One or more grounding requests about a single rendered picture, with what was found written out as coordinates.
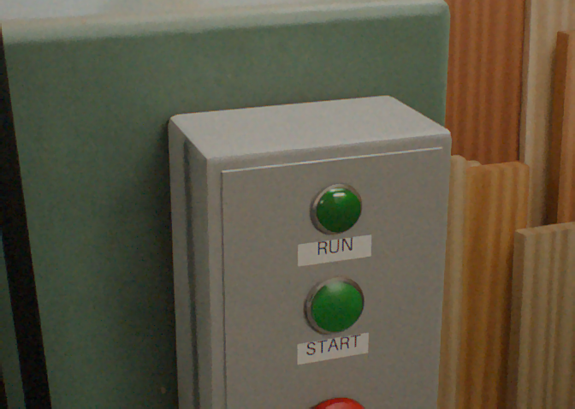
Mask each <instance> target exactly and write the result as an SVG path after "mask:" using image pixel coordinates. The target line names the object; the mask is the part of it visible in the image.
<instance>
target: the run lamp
mask: <svg viewBox="0 0 575 409"><path fill-rule="evenodd" d="M361 211H362V200H361V197H360V195H359V193H358V192H357V190H356V189H354V188H353V187H352V186H350V185H348V184H346V183H342V182H336V183H331V184H329V185H327V186H326V187H324V188H322V189H321V190H320V191H319V192H318V193H317V195H316V196H315V198H314V199H313V201H312V204H311V217H312V220H313V222H314V223H315V224H316V225H317V227H318V228H319V229H321V230H322V231H323V232H325V233H327V234H340V233H343V232H346V231H347V230H348V229H350V228H351V227H352V226H353V225H354V224H355V223H356V222H357V221H358V219H359V217H360V215H361Z"/></svg>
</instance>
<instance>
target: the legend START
mask: <svg viewBox="0 0 575 409"><path fill-rule="evenodd" d="M368 340H369V333H364V334H359V335H349V336H344V337H338V338H333V339H327V340H322V341H313V342H307V343H302V344H298V365H301V364H306V363H311V362H317V361H322V360H326V359H336V358H341V357H346V356H352V355H357V354H362V353H368Z"/></svg>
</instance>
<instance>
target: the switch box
mask: <svg viewBox="0 0 575 409"><path fill-rule="evenodd" d="M168 130H169V174H170V197H171V220H172V242H173V265H174V287H175V332H176V354H177V376H178V400H179V409H314V408H316V407H317V406H319V405H320V404H322V403H324V402H325V401H327V400H331V399H334V398H349V399H353V400H356V401H357V402H358V403H360V404H361V405H362V406H363V407H364V408H365V409H436V408H437V392H438V377H439V362H440V346H441V331H442V301H443V285H444V270H445V255H446V239H447V224H448V194H449V178H450V163H451V147H452V138H451V134H450V132H449V130H447V129H446V128H444V127H442V126H440V125H439V124H437V123H435V122H433V121H432V120H430V119H429V118H427V117H425V116H423V115H421V114H420V113H418V112H417V111H415V110H413V109H411V108H410V107H408V106H406V105H405V104H403V103H401V102H400V101H398V100H396V99H395V98H392V97H390V96H379V97H369V98H351V99H342V100H332V101H322V102H313V103H303V104H285V105H276V106H266V107H257V108H248V109H238V110H220V111H211V112H201V113H192V114H182V115H176V116H173V117H171V118H170V120H169V125H168ZM336 182H342V183H346V184H348V185H350V186H352V187H353V188H354V189H356V190H357V192H358V193H359V195H360V197H361V200H362V211H361V215H360V217H359V219H358V221H357V222H356V223H355V224H354V225H353V226H352V227H351V228H350V229H348V230H347V231H346V232H343V233H340V234H327V233H325V232H323V231H322V230H321V229H319V228H318V227H317V225H316V224H315V223H314V222H313V220H312V217H311V204H312V201H313V199H314V198H315V196H316V195H317V193H318V192H319V191H320V190H321V189H322V188H324V187H326V186H327V185H329V184H331V183H336ZM364 235H371V255H370V257H364V258H353V259H347V260H341V261H334V262H328V263H321V264H310V265H304V266H298V245H300V244H306V243H312V242H319V241H326V240H338V239H345V238H351V237H358V236H364ZM330 276H347V277H349V278H351V279H353V280H354V281H356V282H357V283H358V285H359V286H360V287H361V289H362V291H363V294H364V297H365V304H364V309H363V311H362V313H361V315H360V317H359V319H358V320H357V322H356V323H355V324H354V325H353V326H352V327H350V328H349V329H347V330H344V331H342V332H340V333H337V334H325V333H322V332H319V331H318V330H316V329H315V328H314V327H313V326H312V325H311V324H310V323H309V321H308V319H307V317H306V314H305V302H306V300H307V297H308V295H309V293H310V291H311V290H312V289H313V288H314V287H315V286H316V285H317V284H318V283H319V282H320V281H322V280H323V279H325V278H328V277H330ZM364 333H369V340H368V353H362V354H357V355H352V356H346V357H341V358H336V359H326V360H322V361H317V362H311V363H306V364H301V365H298V344H302V343H307V342H313V341H322V340H327V339H333V338H338V337H344V336H349V335H359V334H364Z"/></svg>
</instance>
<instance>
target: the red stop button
mask: <svg viewBox="0 0 575 409"><path fill-rule="evenodd" d="M314 409H365V408H364V407H363V406H362V405H361V404H360V403H358V402H357V401H356V400H353V399H349V398H334V399H331V400H327V401H325V402H324V403H322V404H320V405H319V406H317V407H316V408H314Z"/></svg>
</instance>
